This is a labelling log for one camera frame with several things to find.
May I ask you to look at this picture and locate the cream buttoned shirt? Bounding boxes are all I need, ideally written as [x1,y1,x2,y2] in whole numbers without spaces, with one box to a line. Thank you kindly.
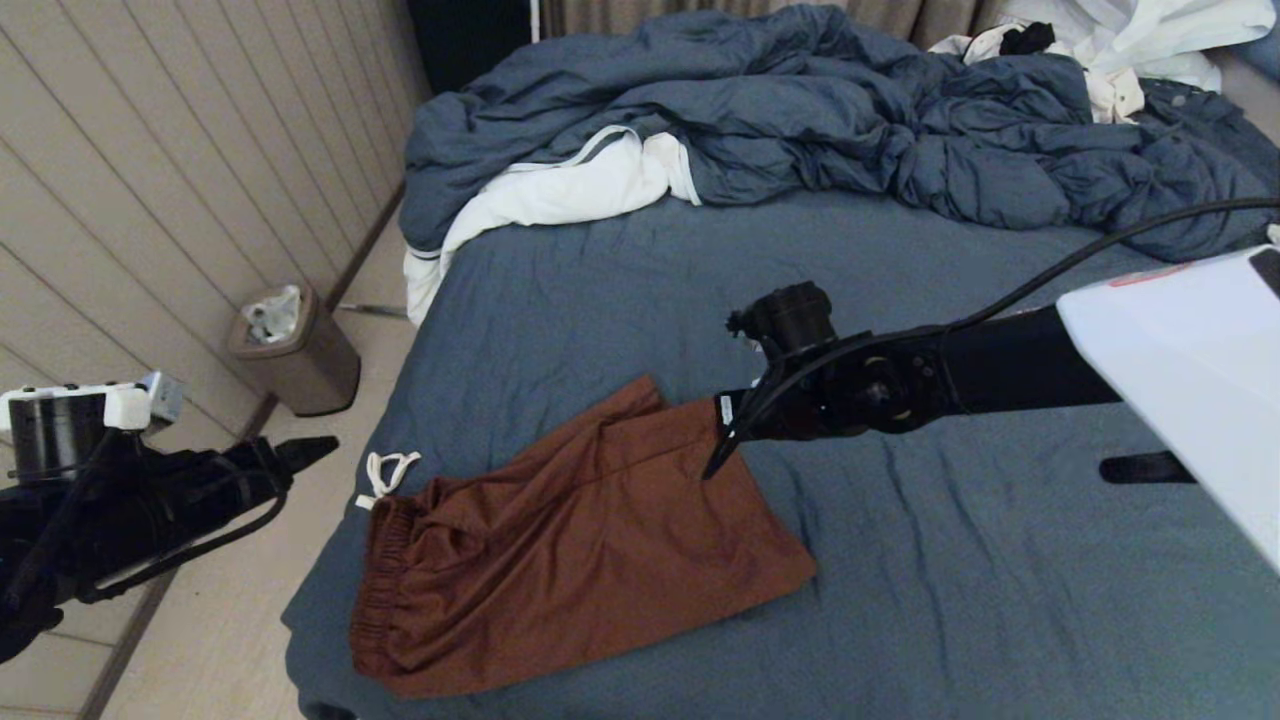
[930,20,1149,123]

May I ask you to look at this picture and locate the small black garment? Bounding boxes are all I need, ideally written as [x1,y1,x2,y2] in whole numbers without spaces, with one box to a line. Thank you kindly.
[1000,20,1059,55]

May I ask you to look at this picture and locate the crumpled blue duvet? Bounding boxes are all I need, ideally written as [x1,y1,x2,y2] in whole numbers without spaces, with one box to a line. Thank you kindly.
[400,2,1280,263]

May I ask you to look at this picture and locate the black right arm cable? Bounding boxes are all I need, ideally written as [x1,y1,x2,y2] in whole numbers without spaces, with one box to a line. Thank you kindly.
[700,198,1280,481]

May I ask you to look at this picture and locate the white crumpled garment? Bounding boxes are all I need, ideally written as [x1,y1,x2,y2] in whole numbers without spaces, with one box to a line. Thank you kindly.
[1000,0,1280,89]

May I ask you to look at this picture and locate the beige curtain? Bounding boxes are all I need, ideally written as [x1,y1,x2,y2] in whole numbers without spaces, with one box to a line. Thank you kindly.
[540,0,1006,49]

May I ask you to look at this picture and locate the brown trash bin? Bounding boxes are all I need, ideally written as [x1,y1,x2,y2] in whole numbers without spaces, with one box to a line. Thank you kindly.
[227,284,363,418]

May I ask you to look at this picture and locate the clear plastic bin bag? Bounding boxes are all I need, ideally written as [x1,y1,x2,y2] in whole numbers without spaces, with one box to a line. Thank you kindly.
[243,285,304,346]

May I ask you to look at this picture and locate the blue pillow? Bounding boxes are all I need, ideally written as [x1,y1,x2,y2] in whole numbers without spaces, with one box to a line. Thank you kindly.
[1240,25,1280,81]

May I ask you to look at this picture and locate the brown drawstring shorts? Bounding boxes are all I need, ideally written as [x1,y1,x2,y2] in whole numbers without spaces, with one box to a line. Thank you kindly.
[350,375,818,699]

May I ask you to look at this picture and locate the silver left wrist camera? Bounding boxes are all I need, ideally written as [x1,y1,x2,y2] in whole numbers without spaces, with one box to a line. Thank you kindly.
[138,372,188,423]

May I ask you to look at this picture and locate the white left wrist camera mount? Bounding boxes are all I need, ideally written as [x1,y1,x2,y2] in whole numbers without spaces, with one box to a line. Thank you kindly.
[0,382,153,431]

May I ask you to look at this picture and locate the blue denim garment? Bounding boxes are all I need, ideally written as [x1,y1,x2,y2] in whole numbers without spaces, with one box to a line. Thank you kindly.
[1140,75,1280,151]

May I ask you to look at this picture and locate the blue bed sheet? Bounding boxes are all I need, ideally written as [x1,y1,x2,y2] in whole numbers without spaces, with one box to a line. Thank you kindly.
[283,185,1280,720]

